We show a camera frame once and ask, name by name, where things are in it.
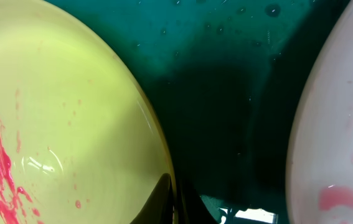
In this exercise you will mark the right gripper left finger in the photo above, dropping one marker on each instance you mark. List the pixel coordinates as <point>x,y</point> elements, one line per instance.
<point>158,208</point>

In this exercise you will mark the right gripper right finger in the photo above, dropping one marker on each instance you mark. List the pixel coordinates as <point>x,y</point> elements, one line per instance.
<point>190,207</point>

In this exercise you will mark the yellow-green rimmed plate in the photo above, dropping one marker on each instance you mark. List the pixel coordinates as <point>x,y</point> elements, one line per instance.
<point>79,141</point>

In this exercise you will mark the white plate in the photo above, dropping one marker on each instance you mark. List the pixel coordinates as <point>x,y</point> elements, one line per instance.
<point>319,164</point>

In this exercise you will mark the teal plastic tray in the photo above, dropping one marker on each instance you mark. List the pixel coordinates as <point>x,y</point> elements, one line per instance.
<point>224,78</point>

